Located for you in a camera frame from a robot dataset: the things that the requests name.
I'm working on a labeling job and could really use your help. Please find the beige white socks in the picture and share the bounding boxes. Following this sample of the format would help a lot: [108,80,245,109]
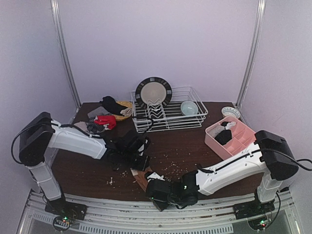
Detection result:
[120,108,132,117]

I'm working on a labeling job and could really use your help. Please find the light blue ceramic bowl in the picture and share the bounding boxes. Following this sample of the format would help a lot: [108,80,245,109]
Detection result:
[180,100,198,116]

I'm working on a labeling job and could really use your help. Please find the dark rimmed beige plate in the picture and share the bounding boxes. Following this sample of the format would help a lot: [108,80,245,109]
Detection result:
[135,77,173,108]

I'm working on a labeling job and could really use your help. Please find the red underwear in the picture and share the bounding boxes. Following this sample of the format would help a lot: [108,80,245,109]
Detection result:
[94,115,117,130]

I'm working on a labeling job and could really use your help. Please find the black and white rolled underwear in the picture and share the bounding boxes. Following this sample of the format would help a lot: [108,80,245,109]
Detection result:
[221,121,236,130]

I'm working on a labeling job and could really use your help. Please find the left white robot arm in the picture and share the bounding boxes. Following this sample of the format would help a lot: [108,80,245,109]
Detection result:
[16,112,150,202]

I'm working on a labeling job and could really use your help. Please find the grey rolled underwear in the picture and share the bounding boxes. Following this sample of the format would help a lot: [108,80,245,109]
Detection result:
[208,125,225,138]

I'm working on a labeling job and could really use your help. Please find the beige underwear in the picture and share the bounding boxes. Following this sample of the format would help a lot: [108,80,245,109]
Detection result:
[74,121,88,132]

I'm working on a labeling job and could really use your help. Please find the right aluminium frame post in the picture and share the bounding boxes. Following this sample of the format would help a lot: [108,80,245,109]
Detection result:
[236,0,266,109]

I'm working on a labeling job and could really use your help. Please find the white wire dish rack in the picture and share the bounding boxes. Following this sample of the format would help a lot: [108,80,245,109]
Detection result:
[131,86,208,133]

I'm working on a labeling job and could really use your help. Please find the blue patterned yellow bowl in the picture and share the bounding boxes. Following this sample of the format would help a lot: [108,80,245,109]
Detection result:
[221,106,241,119]

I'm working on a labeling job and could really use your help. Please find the pink divided organizer box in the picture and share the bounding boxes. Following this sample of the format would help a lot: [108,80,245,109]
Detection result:
[204,116,256,160]

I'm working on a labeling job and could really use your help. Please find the brown underwear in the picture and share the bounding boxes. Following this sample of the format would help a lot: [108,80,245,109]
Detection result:
[130,167,152,192]

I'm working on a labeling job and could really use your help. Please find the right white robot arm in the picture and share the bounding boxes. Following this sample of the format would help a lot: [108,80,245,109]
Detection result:
[145,130,299,209]

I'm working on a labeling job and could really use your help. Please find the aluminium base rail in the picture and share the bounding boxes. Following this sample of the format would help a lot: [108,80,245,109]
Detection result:
[16,191,304,234]

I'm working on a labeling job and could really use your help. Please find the grey striped underwear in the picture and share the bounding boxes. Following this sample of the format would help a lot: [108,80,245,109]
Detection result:
[87,106,111,121]

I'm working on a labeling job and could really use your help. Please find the aluminium frame post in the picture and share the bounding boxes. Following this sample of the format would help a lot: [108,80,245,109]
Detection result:
[236,0,266,109]
[50,0,81,108]

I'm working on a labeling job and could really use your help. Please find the black cloth on plate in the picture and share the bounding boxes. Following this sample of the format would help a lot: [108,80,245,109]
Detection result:
[100,96,127,116]

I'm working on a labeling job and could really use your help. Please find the left aluminium frame post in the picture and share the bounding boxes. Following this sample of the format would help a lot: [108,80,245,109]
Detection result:
[50,0,81,108]

